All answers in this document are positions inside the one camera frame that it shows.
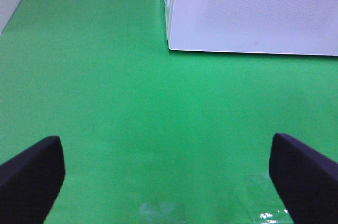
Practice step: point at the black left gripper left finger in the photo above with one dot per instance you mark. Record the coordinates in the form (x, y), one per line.
(31, 182)

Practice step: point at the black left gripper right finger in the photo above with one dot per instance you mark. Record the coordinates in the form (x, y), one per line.
(305, 180)

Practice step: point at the white microwave door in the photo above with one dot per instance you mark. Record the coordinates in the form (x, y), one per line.
(306, 27)

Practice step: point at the clear tape patch centre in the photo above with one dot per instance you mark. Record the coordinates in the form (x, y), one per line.
(264, 204)

